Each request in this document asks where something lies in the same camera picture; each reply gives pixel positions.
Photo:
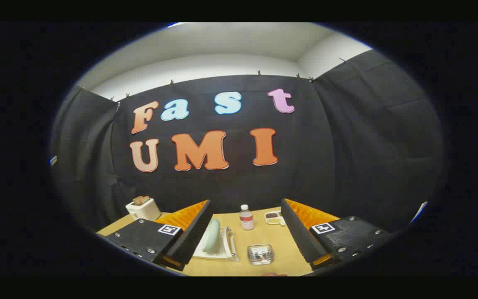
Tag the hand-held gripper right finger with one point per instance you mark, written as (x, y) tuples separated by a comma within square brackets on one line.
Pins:
[(299, 232)]

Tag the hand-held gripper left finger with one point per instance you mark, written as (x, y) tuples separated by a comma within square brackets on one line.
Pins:
[(191, 232)]

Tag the light green plate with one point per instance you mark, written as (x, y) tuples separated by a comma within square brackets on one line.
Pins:
[(211, 236)]

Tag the white divided tray with beans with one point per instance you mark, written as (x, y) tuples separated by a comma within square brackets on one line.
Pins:
[(273, 216)]

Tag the white toaster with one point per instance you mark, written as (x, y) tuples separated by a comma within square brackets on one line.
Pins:
[(144, 211)]

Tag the clear plastic water bottle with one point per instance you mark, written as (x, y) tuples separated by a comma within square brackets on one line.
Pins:
[(246, 218)]

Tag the brown toast slice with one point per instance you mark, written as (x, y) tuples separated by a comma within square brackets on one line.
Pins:
[(137, 201), (145, 199)]

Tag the black backdrop cloth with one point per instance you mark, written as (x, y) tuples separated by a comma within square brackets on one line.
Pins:
[(326, 166)]

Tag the white and blue object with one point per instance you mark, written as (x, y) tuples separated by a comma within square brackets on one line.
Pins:
[(419, 211)]

